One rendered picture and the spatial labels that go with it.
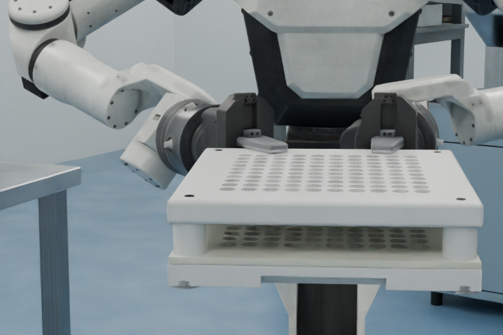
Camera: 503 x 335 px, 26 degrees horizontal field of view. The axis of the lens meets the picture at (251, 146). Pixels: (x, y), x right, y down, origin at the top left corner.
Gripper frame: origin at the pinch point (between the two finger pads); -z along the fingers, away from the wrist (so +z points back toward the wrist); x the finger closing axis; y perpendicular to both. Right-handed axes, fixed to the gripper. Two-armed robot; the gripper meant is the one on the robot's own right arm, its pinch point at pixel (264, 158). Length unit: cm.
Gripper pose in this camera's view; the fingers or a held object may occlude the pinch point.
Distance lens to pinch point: 108.2
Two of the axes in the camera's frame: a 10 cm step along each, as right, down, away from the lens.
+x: 0.0, 9.9, 1.4
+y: -8.9, 0.6, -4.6
